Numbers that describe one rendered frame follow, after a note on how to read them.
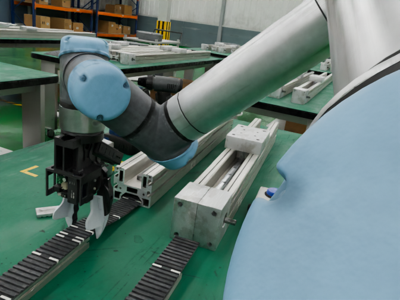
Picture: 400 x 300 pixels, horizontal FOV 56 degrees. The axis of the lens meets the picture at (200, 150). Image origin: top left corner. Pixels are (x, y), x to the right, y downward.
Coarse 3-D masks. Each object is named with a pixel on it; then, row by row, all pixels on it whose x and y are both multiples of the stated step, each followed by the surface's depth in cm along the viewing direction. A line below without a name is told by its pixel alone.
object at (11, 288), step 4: (0, 284) 54; (4, 284) 55; (0, 288) 54; (4, 288) 54; (8, 288) 54; (12, 288) 54; (16, 288) 54; (0, 292) 53; (4, 292) 53; (8, 292) 53; (12, 292) 53; (16, 292) 54; (20, 292) 54; (8, 296) 53; (12, 296) 53; (16, 296) 53
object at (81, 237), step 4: (60, 232) 68; (64, 232) 69; (68, 232) 69; (72, 232) 69; (68, 236) 68; (72, 236) 68; (76, 236) 68; (80, 236) 68; (84, 236) 68; (80, 240) 67; (84, 240) 68
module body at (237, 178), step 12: (276, 132) 153; (228, 156) 106; (252, 156) 108; (264, 156) 128; (216, 168) 95; (228, 168) 107; (240, 168) 97; (252, 168) 105; (204, 180) 87; (216, 180) 96; (228, 180) 96; (240, 180) 90; (252, 180) 110; (240, 192) 92
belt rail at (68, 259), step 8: (80, 248) 69; (72, 256) 66; (56, 264) 62; (64, 264) 64; (48, 272) 60; (56, 272) 62; (40, 280) 60; (48, 280) 61; (32, 288) 58; (40, 288) 59; (24, 296) 56
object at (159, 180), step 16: (224, 128) 147; (208, 144) 128; (128, 160) 93; (144, 160) 97; (192, 160) 114; (128, 176) 90; (144, 176) 87; (160, 176) 93; (176, 176) 102; (128, 192) 89; (144, 192) 88; (160, 192) 93
